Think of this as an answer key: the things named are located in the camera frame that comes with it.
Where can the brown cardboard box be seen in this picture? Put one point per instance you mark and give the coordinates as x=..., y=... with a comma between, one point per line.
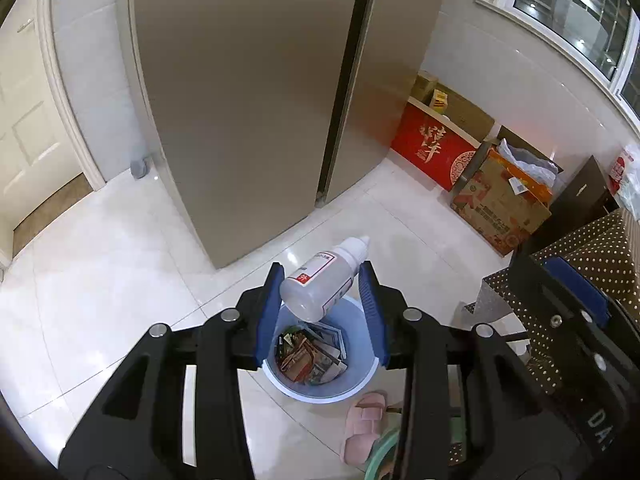
x=467, y=115

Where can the grey refrigerator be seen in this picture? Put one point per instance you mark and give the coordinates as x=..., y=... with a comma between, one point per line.
x=240, y=110

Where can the orange printed cardboard box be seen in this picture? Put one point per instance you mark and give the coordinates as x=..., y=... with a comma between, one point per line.
x=500, y=210

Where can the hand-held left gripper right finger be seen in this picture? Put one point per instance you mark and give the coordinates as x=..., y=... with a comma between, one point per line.
x=372, y=310

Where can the white plastic shopping bag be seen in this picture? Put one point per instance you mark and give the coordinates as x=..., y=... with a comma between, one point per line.
x=627, y=180

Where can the grey plastic bag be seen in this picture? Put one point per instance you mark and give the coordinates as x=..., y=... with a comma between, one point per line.
x=530, y=165

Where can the pile of paper wrappers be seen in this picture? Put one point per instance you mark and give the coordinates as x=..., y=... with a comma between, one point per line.
x=310, y=355

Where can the light blue trash bin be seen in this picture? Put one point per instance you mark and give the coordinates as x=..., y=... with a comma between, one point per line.
x=320, y=394

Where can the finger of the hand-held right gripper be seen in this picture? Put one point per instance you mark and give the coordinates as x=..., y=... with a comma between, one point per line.
x=555, y=330
x=575, y=282

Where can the green plastic basin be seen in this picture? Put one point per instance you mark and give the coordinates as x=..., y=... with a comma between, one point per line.
x=380, y=460

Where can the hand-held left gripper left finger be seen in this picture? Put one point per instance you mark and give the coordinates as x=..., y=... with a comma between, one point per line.
x=267, y=310

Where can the pink slipper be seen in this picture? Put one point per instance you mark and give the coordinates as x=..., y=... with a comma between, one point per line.
x=367, y=420

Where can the window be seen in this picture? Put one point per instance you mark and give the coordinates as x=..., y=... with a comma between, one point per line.
x=575, y=15

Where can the dark wooden cabinet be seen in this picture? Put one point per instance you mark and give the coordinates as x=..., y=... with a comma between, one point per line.
x=575, y=205

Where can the grey door stopper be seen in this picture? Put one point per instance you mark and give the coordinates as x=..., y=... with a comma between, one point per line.
x=140, y=167

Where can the red gift box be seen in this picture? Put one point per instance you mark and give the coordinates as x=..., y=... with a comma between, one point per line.
x=430, y=145

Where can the white plastic bottle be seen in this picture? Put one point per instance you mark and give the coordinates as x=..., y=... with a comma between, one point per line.
x=320, y=280

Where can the small yellow box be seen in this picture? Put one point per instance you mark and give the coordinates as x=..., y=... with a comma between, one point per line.
x=439, y=101

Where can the white door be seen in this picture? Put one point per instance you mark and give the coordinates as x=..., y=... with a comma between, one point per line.
x=30, y=135

